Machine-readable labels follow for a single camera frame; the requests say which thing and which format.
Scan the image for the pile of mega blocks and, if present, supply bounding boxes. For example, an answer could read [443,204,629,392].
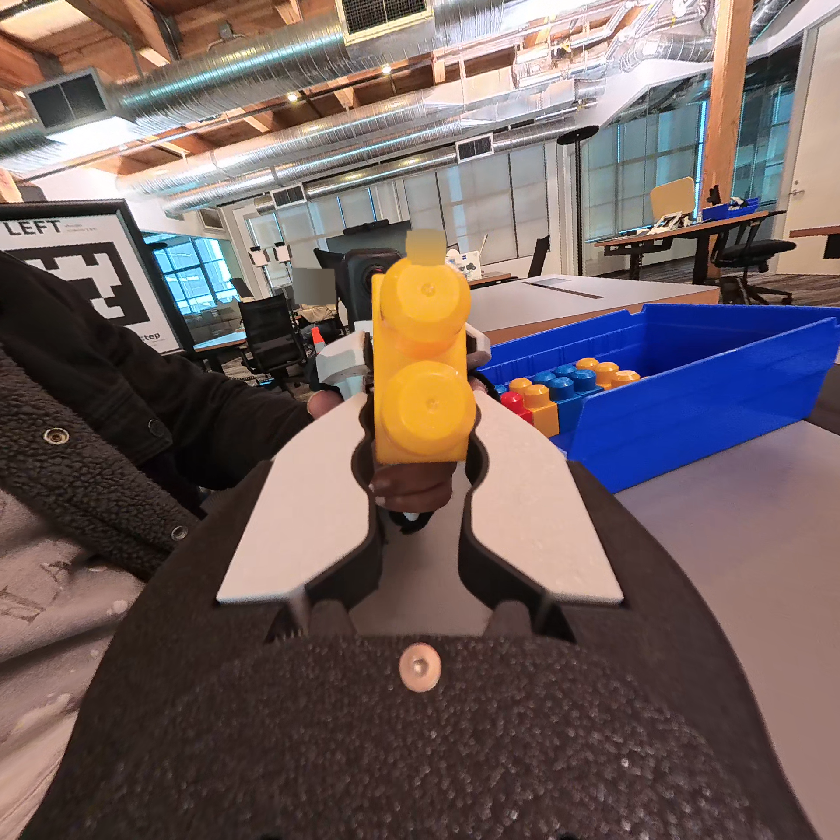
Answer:
[492,357,642,437]

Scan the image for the blue bin with block pile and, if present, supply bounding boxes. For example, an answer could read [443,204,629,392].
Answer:
[476,303,840,494]

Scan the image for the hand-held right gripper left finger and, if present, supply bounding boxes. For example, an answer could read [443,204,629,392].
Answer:
[217,392,385,621]

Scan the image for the far wooden desk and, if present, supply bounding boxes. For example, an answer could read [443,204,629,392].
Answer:
[596,211,770,283]

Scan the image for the white door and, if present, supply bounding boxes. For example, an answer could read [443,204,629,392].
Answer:
[791,26,840,227]

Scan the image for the far wooden board stand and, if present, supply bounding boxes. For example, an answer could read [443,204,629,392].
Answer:
[650,177,697,231]

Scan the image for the wooden post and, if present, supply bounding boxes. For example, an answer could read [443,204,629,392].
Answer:
[699,0,754,211]

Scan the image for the black-framed marker sign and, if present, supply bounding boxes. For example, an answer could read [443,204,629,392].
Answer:
[0,200,196,358]

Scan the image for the black office chair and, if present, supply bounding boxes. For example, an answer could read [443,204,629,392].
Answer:
[712,210,796,304]

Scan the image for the black floor lamp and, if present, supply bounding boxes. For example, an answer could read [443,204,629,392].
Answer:
[559,125,599,277]

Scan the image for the person's left forearm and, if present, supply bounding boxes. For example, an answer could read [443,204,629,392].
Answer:
[0,252,312,490]

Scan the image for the yellow two-stud mega block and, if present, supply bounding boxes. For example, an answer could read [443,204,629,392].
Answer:
[371,257,476,468]

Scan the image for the person's left hand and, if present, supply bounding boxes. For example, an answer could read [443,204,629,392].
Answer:
[307,390,455,514]

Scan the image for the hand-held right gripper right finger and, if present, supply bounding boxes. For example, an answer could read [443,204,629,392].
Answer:
[458,388,624,608]

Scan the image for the black mesh chair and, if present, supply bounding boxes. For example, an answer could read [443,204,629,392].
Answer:
[236,293,301,392]

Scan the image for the ceiling air vent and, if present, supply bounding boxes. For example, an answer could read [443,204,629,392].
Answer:
[338,0,434,43]

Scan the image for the light grey garment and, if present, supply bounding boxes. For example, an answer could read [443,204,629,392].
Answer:
[0,489,145,840]

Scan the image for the silver ventilation duct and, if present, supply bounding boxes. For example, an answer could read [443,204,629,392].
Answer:
[0,0,716,217]

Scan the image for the dark wall screen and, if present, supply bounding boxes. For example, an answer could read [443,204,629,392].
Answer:
[326,220,411,273]

